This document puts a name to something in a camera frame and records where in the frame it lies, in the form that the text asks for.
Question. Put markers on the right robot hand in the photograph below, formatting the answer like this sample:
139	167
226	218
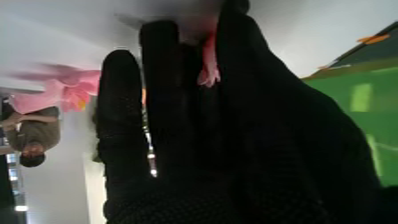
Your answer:
236	150

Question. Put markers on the person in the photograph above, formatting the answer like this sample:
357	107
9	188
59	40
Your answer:
37	133

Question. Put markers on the white sheet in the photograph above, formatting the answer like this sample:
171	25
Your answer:
59	33

